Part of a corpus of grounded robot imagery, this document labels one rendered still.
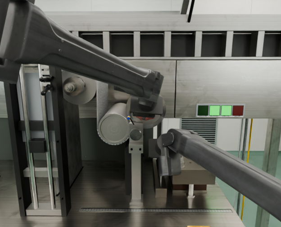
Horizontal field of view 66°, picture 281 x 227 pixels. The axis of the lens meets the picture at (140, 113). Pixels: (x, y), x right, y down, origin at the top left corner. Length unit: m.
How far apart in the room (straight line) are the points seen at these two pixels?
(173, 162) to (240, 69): 0.71
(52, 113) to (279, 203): 0.64
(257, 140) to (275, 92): 2.83
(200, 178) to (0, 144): 1.06
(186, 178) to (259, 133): 3.28
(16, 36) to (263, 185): 0.43
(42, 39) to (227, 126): 3.65
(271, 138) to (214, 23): 0.79
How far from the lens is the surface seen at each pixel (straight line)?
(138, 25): 1.13
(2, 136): 1.39
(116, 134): 0.82
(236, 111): 1.22
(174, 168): 0.65
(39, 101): 0.76
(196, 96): 1.15
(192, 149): 0.56
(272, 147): 1.57
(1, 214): 0.95
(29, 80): 0.77
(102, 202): 0.89
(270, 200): 0.45
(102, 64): 0.34
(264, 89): 1.27
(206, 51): 1.23
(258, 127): 4.03
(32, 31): 0.26
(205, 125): 3.68
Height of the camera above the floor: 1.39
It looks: 11 degrees down
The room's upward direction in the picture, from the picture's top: straight up
